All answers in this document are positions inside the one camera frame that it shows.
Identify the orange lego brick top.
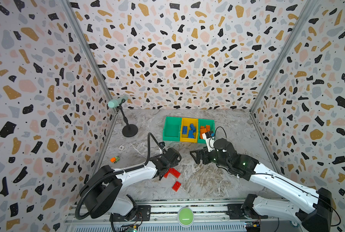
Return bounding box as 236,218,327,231
200,126,207,133

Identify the blue lego brick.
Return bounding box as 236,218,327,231
188,130,195,139
189,123,197,133

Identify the blue lego brick slim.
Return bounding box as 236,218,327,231
181,126,188,136

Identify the blue lego brick top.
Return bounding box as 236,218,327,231
189,123,197,133

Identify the lone red lego brick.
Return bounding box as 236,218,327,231
172,181,182,192

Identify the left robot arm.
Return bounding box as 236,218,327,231
75,148,182,221

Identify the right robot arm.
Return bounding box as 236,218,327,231
190,132,333,232

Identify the left green bin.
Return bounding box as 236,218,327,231
162,117,182,142

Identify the green bin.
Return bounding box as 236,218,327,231
198,119,215,144
162,117,182,142

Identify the right green bin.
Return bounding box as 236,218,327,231
198,119,215,144

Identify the green microphone on stand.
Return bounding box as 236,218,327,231
107,96,138,138

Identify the small orange toy car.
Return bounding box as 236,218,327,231
110,156,120,163

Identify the green push button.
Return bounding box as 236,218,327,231
177,207,194,227

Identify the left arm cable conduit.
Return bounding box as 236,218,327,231
74,132,164,220

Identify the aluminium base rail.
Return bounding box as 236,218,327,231
63,199,305,232

